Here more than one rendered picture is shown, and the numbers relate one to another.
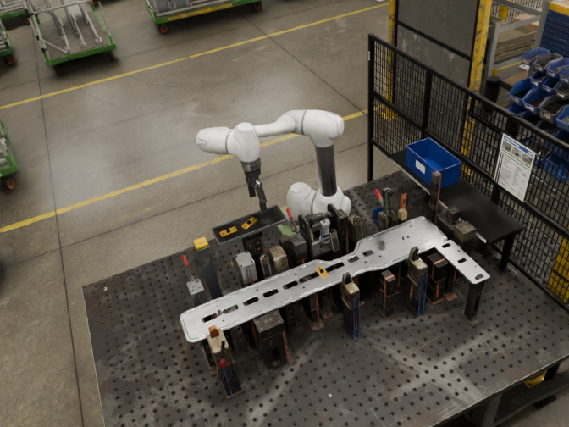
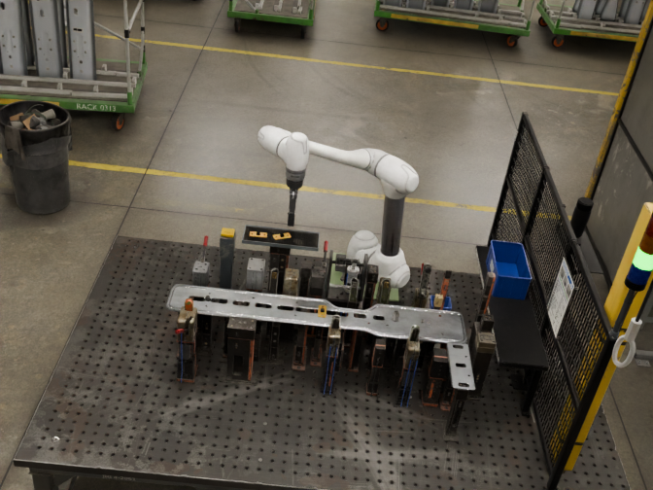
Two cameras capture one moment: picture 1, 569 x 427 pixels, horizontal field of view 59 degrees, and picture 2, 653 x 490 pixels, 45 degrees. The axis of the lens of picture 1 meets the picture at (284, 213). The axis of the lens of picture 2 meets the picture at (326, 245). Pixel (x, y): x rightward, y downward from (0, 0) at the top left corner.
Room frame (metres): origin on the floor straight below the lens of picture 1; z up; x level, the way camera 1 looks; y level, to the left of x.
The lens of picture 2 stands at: (-1.02, -0.94, 3.32)
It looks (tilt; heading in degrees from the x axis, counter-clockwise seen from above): 35 degrees down; 17
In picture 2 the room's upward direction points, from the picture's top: 7 degrees clockwise
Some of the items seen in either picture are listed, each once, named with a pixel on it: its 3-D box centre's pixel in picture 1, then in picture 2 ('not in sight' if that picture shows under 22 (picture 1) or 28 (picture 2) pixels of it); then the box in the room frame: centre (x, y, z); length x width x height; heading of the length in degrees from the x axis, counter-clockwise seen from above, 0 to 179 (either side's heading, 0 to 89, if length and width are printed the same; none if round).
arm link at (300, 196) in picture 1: (301, 200); (363, 250); (2.41, -0.11, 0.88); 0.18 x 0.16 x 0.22; 65
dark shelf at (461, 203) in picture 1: (448, 189); (508, 302); (2.16, -0.93, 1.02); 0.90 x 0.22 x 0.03; 19
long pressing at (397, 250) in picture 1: (318, 274); (318, 312); (1.67, -0.13, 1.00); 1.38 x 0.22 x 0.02; 109
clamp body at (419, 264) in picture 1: (415, 286); (407, 371); (1.62, -0.59, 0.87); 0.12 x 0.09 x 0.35; 19
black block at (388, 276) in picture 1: (388, 296); (376, 367); (1.60, -0.46, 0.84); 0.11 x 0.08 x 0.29; 19
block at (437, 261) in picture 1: (434, 279); (434, 377); (1.68, -0.71, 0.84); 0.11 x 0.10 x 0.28; 19
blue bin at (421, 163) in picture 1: (432, 163); (507, 269); (2.31, -0.88, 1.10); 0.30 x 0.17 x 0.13; 18
